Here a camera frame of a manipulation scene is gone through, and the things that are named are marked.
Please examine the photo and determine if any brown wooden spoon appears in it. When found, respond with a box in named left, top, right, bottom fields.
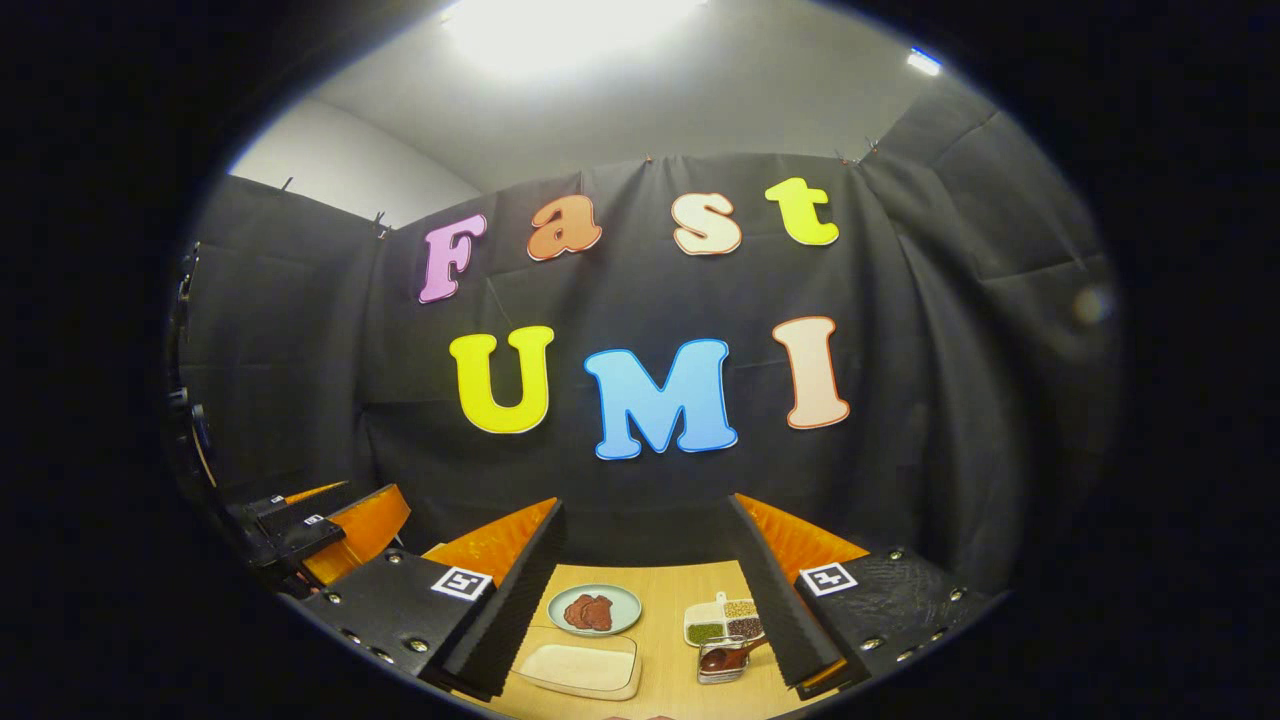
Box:
left=700, top=636, right=771, bottom=673

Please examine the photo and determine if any pale green plate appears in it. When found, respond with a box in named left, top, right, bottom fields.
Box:
left=547, top=583, right=643, bottom=637

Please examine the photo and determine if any cream rectangular tray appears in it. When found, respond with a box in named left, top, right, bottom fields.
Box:
left=512, top=627, right=643, bottom=701

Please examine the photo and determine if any clear chopstick holder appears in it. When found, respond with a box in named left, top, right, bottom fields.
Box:
left=697, top=640, right=751, bottom=685

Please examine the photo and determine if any large ceiling light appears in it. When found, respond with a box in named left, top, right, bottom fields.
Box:
left=440, top=0, right=711, bottom=81

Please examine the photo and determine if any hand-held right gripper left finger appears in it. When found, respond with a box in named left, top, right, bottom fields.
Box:
left=300, top=498, right=567, bottom=703

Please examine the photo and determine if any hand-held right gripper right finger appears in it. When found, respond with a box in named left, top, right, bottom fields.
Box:
left=728, top=492, right=1001, bottom=701

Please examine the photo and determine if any white divided bean dish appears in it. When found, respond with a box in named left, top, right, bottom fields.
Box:
left=684, top=592, right=766, bottom=648

